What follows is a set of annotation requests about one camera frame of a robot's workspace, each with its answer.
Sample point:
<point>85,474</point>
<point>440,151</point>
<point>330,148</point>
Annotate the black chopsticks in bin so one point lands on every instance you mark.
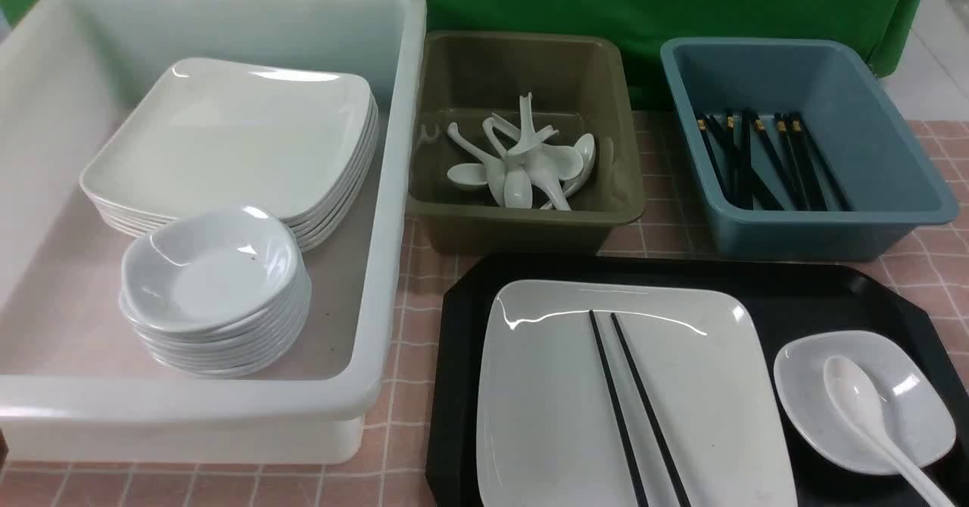
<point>770,162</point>

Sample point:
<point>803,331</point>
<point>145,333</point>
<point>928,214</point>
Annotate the white ceramic soup spoon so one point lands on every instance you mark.
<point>856,400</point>

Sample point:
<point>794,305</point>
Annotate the small white sauce bowl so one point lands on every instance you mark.
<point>915,416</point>

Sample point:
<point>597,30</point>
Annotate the large white plastic tub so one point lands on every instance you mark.
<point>76,383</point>

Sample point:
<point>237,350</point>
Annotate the white square rice plate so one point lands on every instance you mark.
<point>545,433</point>

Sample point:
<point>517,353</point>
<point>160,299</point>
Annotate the stack of small white bowls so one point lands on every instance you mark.
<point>223,294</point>

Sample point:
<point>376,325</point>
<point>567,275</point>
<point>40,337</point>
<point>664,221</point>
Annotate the blue plastic bin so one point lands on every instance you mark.
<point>889,179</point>

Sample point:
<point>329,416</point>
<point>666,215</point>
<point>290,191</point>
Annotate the pink checkered tablecloth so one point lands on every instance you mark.
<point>928,267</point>

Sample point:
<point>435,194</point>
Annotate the olive green plastic bin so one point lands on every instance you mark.
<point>578,85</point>

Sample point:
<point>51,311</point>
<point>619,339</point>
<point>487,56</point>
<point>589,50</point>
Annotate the white spoons in bin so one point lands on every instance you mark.
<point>524,161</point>

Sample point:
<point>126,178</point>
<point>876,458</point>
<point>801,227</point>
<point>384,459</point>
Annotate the stack of white square plates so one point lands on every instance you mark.
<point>215,133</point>

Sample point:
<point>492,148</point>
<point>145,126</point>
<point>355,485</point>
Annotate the black chopstick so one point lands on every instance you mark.
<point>662,444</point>
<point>640,497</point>

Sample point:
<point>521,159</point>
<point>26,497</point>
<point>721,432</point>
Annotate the black plastic serving tray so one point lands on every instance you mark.
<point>788,301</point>

